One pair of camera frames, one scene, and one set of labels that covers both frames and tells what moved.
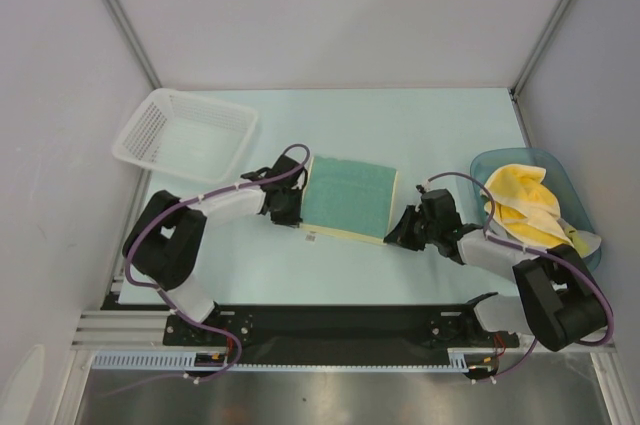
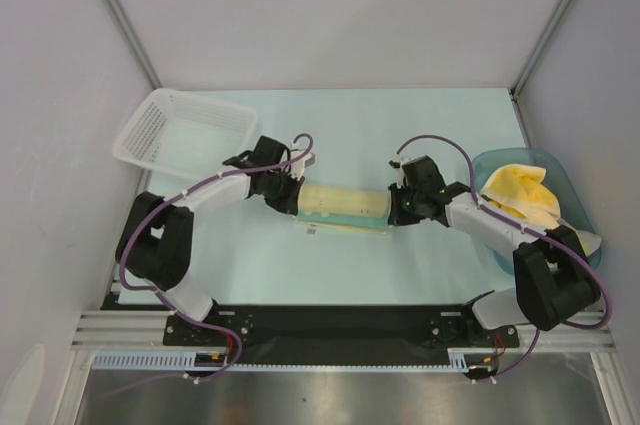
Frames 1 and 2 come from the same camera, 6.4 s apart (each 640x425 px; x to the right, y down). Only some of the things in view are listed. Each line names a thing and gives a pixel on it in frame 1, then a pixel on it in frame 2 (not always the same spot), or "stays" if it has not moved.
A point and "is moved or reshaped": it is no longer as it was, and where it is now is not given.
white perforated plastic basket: x=192 y=135 stays
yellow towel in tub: x=524 y=207 stays
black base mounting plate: x=334 y=330 stays
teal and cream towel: x=349 y=198 is moved or reshaped
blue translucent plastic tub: x=569 y=205 stays
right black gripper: x=415 y=225 → x=398 y=206
